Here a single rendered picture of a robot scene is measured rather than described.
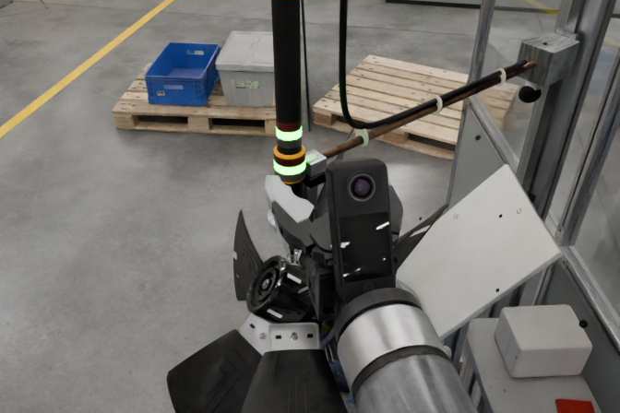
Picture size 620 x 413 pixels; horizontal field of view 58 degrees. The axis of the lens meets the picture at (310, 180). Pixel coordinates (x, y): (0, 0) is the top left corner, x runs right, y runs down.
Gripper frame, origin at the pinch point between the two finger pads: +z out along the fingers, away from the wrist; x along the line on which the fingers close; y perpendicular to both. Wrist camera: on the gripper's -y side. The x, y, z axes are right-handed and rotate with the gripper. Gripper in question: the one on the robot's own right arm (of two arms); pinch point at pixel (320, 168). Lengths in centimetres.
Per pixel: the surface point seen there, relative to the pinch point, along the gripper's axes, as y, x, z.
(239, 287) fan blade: 68, -7, 50
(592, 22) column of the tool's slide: 5, 64, 43
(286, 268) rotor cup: 39.4, 0.6, 25.8
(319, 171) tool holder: 12.8, 4.3, 17.3
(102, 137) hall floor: 166, -75, 303
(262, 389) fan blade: 47.9, -7.1, 8.1
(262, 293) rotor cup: 46, -4, 27
